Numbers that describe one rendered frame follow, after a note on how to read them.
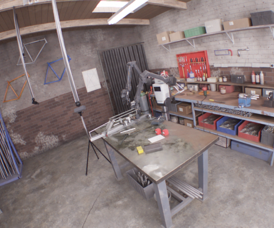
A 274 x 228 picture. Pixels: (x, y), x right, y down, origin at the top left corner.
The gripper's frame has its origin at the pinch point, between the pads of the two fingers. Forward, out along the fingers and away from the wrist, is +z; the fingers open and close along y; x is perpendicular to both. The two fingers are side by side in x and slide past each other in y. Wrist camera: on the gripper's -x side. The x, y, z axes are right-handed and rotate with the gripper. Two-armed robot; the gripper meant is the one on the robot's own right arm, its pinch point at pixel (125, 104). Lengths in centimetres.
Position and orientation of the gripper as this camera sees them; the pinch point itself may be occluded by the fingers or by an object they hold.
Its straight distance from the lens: 254.9
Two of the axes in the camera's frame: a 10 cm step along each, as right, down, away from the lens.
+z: -1.7, 9.9, -0.3
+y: 6.6, 0.9, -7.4
